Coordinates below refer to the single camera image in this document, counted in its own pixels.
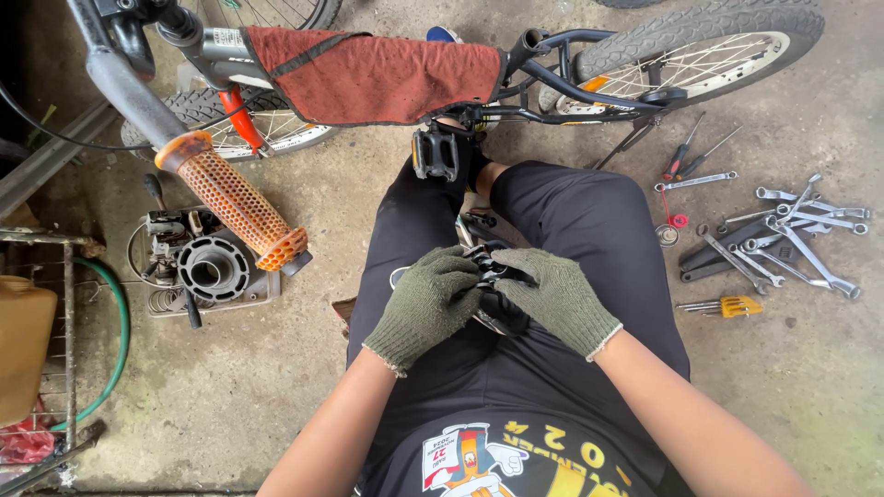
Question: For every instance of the black thin screwdriver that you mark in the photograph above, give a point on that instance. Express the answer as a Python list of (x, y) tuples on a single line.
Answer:
[(694, 164)]

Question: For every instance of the black bicycle kickstand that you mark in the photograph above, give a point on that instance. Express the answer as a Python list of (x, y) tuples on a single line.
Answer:
[(625, 141)]

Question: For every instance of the rusty metal rack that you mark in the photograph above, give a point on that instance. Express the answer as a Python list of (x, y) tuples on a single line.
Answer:
[(68, 324)]

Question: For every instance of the person's left fingers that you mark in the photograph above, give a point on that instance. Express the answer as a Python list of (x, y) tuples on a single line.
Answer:
[(456, 276)]

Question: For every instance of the blue and white cap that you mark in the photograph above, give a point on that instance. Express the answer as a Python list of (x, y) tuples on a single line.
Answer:
[(442, 33)]

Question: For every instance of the black bicycle brake part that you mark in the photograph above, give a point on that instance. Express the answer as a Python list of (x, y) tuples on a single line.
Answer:
[(498, 310)]

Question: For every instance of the grey carburettor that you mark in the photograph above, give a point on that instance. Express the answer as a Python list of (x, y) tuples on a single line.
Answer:
[(166, 238)]

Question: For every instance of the person's right hand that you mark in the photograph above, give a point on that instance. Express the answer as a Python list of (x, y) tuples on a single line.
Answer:
[(559, 297)]

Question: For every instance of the bicycle wheel with dark tyre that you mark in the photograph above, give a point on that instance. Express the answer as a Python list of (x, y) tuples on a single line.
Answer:
[(193, 107)]

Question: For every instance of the yellow hex key set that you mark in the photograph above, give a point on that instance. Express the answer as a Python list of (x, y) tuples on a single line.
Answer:
[(739, 306)]

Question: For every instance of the red plastic bag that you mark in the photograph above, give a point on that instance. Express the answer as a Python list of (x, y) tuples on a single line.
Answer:
[(24, 442)]

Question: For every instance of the person's right fingers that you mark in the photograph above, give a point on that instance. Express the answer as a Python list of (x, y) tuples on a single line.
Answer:
[(518, 269)]

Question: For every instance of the bicycle wheel with grey tyre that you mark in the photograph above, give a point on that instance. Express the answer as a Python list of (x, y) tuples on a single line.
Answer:
[(697, 27)]

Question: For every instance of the grey metal rail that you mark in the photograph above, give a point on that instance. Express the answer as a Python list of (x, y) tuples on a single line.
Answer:
[(48, 159)]

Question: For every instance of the yellow plastic jerry can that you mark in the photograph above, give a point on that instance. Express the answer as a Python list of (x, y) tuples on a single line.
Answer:
[(24, 345)]

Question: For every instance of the red cloth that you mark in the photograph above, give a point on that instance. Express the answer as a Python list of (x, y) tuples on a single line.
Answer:
[(373, 76)]

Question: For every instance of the red bicycle fork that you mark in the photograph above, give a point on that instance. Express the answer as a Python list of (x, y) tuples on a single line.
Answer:
[(242, 121)]

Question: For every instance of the pile of silver spanners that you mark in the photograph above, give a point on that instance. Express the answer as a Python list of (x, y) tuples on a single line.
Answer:
[(804, 235)]

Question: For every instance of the white tray of engine parts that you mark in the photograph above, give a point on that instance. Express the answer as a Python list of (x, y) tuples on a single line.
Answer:
[(259, 286)]

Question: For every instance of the red and black screwdriver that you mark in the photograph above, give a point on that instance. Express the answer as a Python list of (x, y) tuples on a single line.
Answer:
[(677, 162)]

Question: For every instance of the black bicycle pedal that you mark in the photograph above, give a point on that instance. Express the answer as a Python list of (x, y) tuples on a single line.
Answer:
[(436, 153)]

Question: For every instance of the person's black and white shoe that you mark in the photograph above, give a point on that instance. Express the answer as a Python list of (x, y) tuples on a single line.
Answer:
[(399, 276)]

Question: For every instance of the person's black printed shirt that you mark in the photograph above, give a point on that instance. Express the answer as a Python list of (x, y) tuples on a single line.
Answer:
[(552, 455)]

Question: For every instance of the black bicycle frame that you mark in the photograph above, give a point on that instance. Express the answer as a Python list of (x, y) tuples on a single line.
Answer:
[(552, 72)]

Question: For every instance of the spoked wheel with thin tyre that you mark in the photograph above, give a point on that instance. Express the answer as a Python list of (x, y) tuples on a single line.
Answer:
[(324, 10)]

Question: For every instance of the silver crank with black pedal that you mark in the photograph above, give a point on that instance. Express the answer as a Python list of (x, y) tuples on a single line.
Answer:
[(476, 222)]

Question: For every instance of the person's black trousers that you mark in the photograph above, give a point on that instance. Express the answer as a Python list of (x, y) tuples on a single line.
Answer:
[(587, 214)]

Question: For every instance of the person's left hand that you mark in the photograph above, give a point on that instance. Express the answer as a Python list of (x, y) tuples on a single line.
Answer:
[(418, 310)]

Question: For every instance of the dirty metal bar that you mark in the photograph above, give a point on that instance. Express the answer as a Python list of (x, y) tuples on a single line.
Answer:
[(55, 459)]

